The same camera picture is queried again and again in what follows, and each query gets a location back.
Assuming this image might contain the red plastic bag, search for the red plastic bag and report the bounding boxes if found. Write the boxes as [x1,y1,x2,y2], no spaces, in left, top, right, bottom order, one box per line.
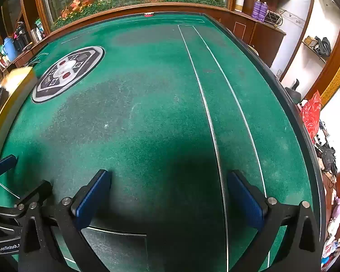
[300,91,322,145]

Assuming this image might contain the blue thermos jug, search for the blue thermos jug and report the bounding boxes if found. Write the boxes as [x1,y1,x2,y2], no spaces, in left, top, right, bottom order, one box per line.
[3,37,17,63]

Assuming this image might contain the black cable bundle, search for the black cable bundle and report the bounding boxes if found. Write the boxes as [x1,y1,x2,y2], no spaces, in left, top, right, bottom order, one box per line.
[314,142,336,173]

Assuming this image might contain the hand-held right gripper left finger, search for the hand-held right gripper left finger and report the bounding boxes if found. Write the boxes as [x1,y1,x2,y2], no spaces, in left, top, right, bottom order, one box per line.
[19,169,112,272]

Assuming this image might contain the yellow rimmed cardboard box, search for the yellow rimmed cardboard box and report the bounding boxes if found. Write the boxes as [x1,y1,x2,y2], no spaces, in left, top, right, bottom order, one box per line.
[0,67,38,155]

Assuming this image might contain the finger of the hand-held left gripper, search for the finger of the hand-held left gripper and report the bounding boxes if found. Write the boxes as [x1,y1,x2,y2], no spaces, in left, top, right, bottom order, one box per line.
[15,180,54,213]
[0,154,17,177]

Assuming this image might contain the pink white plush toy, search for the pink white plush toy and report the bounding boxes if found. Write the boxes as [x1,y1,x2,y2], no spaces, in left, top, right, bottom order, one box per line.
[327,198,340,236]

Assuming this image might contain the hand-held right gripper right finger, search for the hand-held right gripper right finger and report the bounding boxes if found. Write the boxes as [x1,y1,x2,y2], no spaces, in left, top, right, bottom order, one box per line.
[227,170,322,272]

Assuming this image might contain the black curved object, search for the black curved object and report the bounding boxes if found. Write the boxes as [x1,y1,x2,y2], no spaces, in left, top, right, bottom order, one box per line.
[285,79,301,102]

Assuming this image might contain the round table control panel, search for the round table control panel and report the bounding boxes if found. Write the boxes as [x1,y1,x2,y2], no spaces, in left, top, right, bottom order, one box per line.
[32,46,105,103]

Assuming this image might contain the artificial flower glass display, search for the artificial flower glass display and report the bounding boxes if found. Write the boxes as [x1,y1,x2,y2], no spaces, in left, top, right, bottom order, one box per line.
[41,0,234,32]

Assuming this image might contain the green white packet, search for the green white packet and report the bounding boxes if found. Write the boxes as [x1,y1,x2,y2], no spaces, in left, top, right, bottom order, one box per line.
[35,20,46,39]

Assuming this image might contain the black bag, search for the black bag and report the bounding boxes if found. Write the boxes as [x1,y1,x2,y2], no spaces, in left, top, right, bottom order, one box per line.
[314,36,331,57]

